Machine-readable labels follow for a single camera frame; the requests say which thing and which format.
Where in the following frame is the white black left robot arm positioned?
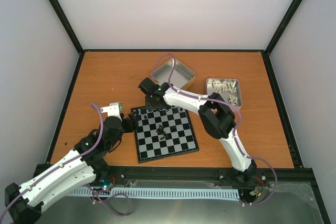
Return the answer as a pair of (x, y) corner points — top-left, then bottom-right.
(5, 113), (136, 223)

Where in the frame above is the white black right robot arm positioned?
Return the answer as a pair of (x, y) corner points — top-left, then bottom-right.
(138, 78), (257, 184)

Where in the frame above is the black chess pieces pile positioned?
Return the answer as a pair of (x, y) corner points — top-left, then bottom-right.
(156, 125), (169, 141)

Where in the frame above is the black white chess board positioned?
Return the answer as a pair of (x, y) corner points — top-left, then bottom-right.
(131, 106), (200, 164)

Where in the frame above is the white chess pieces pile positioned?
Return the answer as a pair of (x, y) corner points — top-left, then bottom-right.
(214, 82), (238, 105)

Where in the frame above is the gold square tin box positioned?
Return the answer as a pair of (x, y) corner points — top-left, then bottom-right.
(152, 58), (196, 90)

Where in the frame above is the white patterned tin lid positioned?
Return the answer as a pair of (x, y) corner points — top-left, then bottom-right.
(206, 78), (242, 110)

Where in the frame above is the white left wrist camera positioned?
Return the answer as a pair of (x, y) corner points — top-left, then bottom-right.
(100, 102), (123, 118)

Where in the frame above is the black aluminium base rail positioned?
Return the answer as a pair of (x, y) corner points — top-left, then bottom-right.
(104, 166), (317, 188)

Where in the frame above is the light blue cable duct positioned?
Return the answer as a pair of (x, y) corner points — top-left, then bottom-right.
(65, 187), (240, 200)

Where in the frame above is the black front left frame post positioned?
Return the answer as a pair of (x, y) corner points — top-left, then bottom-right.
(48, 0), (83, 55)

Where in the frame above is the black enclosure frame post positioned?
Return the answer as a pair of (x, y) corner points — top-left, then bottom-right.
(265, 0), (303, 56)

